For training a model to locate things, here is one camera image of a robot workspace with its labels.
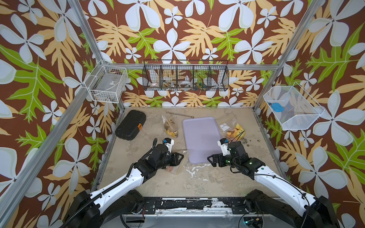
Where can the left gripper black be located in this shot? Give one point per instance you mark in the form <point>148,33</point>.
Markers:
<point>176,161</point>

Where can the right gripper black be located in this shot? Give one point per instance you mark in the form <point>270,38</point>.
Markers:
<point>214,159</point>

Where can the ziploc bag with yellow cookies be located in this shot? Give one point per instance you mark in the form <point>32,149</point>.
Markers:
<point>177,170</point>

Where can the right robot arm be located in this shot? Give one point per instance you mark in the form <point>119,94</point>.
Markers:
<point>297,207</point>

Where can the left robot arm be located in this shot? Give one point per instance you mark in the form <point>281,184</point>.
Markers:
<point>92,210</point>

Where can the ziploc bag with brown items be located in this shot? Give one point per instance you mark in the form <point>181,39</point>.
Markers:
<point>170,127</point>

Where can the ziploc bag right with yellow toy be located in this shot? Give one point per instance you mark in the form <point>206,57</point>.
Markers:
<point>231,130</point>

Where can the lavender plastic tray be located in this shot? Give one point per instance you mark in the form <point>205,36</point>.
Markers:
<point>201,138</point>

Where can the metal rod tool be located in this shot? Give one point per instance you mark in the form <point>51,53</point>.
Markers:
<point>178,114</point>

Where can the black hard case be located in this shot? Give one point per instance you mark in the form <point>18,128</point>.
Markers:
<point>131,125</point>

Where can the blue object in basket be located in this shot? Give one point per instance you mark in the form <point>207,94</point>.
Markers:
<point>276,107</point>

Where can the white mesh basket right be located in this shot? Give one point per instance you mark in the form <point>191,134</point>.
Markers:
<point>301,109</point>

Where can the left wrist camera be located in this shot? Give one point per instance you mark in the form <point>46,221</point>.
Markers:
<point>169,143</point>

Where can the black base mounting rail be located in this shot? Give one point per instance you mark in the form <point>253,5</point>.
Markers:
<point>150,205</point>

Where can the black wire basket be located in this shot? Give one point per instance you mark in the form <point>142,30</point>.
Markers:
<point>185,75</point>

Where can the white wire basket left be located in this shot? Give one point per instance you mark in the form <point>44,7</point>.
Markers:
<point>106,83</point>

